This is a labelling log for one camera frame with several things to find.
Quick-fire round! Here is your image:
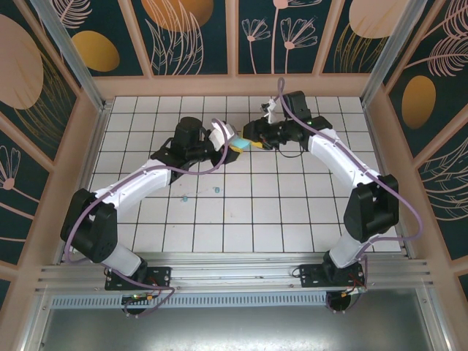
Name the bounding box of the blue earbud charging case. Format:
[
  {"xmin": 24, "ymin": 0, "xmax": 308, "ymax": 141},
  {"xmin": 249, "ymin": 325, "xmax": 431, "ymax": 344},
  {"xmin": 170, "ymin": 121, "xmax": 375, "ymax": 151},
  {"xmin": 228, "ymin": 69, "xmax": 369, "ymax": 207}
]
[{"xmin": 230, "ymin": 135, "xmax": 253, "ymax": 152}]

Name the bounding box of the grey metal sheet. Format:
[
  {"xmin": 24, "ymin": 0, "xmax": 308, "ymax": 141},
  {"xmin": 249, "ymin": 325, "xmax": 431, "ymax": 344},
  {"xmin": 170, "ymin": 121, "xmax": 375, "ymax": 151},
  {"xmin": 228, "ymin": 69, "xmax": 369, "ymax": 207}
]
[{"xmin": 20, "ymin": 288, "xmax": 453, "ymax": 351}]

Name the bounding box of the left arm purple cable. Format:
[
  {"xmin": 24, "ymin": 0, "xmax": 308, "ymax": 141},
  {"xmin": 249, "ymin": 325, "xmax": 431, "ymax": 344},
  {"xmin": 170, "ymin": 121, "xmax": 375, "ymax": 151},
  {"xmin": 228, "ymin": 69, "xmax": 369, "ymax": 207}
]
[{"xmin": 61, "ymin": 118, "xmax": 235, "ymax": 319}]

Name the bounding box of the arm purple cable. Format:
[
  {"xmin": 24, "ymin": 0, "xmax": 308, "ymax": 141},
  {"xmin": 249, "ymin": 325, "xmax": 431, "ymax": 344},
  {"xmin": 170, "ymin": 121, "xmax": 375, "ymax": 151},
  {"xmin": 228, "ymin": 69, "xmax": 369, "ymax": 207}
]
[
  {"xmin": 276, "ymin": 77, "xmax": 425, "ymax": 315},
  {"xmin": 61, "ymin": 118, "xmax": 235, "ymax": 319}
]

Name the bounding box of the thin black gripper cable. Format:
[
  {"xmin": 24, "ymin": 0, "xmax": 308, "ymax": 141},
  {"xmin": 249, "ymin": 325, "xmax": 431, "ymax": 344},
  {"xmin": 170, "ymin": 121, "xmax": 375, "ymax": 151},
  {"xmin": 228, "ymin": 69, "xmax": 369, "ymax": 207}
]
[{"xmin": 279, "ymin": 144, "xmax": 305, "ymax": 159}]

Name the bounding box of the aluminium corner post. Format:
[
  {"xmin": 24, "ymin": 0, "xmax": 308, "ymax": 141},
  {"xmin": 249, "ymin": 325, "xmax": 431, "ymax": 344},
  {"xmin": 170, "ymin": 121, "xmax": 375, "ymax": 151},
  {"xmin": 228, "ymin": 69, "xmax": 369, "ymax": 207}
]
[
  {"xmin": 360, "ymin": 0, "xmax": 429, "ymax": 109},
  {"xmin": 29, "ymin": 0, "xmax": 113, "ymax": 113}
]

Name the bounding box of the aluminium mounting rail frame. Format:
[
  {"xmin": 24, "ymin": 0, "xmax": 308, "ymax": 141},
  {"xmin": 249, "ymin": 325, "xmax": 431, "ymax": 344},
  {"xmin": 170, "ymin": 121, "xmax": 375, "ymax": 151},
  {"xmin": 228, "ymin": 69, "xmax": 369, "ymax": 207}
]
[{"xmin": 36, "ymin": 252, "xmax": 436, "ymax": 294}]

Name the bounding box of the aluminium side rail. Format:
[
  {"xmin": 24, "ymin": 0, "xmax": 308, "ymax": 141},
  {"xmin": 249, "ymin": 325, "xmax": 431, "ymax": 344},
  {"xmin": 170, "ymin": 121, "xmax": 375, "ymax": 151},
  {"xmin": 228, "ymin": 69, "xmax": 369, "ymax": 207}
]
[
  {"xmin": 56, "ymin": 102, "xmax": 110, "ymax": 265},
  {"xmin": 361, "ymin": 98, "xmax": 416, "ymax": 261}
]

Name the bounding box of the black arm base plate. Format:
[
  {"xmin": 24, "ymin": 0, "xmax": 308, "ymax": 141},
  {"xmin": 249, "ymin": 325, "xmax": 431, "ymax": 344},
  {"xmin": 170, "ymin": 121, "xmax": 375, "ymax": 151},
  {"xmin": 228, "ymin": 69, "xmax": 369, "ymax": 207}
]
[
  {"xmin": 105, "ymin": 265, "xmax": 173, "ymax": 292},
  {"xmin": 298, "ymin": 263, "xmax": 366, "ymax": 290}
]

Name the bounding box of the perforated metal cable strip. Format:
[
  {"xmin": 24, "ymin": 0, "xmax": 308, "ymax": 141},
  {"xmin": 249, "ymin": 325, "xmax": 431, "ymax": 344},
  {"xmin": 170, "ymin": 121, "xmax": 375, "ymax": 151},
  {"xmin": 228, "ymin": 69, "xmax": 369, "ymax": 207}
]
[{"xmin": 50, "ymin": 294, "xmax": 330, "ymax": 309}]

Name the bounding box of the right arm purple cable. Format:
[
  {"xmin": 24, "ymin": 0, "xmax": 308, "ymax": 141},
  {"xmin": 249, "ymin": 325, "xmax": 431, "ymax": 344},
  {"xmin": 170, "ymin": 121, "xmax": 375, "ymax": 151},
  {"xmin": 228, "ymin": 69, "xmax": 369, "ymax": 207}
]
[{"xmin": 276, "ymin": 77, "xmax": 425, "ymax": 315}]

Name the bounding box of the small circuit board with wires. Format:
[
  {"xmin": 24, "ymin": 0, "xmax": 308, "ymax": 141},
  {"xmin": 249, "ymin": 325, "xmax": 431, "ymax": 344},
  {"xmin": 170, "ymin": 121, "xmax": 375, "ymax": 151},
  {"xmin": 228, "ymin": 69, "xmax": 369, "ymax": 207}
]
[
  {"xmin": 122, "ymin": 291, "xmax": 162, "ymax": 304},
  {"xmin": 341, "ymin": 284, "xmax": 369, "ymax": 297}
]

